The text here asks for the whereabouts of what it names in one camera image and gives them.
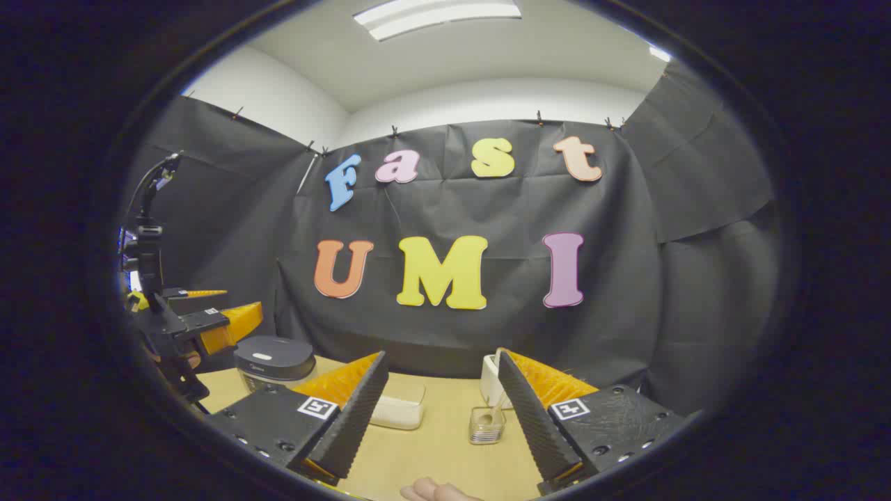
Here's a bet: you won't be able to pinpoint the clear rice box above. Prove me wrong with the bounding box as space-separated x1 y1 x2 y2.
369 376 427 431

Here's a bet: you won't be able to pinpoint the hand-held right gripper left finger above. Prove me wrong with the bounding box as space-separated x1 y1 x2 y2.
207 350 391 488

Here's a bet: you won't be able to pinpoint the white toaster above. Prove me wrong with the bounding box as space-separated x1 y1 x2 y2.
480 353 516 410

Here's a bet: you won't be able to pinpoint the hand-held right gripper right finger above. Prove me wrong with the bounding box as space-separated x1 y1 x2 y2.
496 347 697 496

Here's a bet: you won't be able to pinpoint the grey rice cooker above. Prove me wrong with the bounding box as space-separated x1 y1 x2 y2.
233 336 317 394

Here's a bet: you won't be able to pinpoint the wooden spoon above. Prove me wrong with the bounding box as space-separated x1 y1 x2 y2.
479 351 509 427

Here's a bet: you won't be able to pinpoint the long ceiling light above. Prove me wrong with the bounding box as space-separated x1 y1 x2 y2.
354 0 523 41

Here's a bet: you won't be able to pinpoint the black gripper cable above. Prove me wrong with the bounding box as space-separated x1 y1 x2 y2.
129 151 183 218

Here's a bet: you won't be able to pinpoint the clear chopstick holder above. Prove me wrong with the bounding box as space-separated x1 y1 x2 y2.
468 406 507 446

